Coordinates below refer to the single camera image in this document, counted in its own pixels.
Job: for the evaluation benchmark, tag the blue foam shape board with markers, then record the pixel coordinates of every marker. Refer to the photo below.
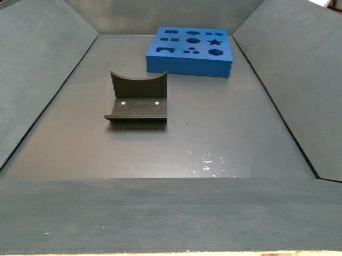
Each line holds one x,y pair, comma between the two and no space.
190,51

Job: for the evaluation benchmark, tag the black curved holder stand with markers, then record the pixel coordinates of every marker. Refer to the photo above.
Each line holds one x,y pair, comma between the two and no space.
141,98

